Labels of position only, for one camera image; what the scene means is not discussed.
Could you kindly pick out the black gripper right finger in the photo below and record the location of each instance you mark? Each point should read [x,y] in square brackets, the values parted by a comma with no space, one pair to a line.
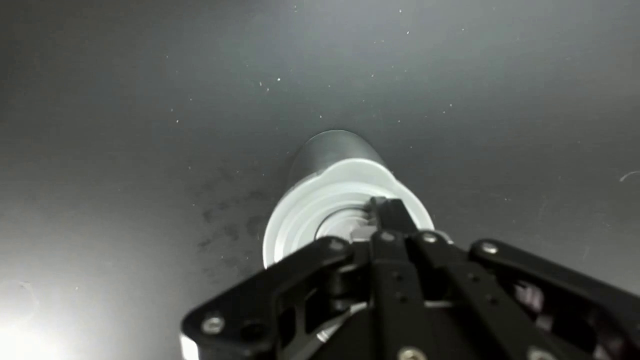
[532,292]

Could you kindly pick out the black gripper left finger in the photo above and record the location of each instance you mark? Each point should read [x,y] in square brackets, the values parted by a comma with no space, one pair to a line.
[390,280]

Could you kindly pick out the pale flask lid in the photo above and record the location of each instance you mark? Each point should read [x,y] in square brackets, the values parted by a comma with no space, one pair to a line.
[312,211]

